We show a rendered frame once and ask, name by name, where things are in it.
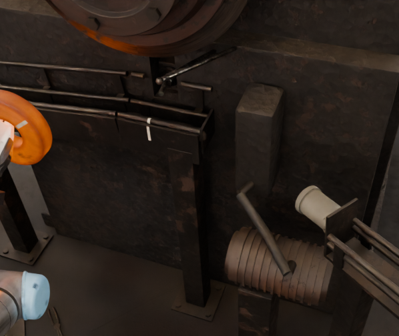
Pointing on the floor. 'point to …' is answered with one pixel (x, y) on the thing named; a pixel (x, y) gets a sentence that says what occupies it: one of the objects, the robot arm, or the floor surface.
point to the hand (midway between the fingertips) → (7, 121)
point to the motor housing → (273, 278)
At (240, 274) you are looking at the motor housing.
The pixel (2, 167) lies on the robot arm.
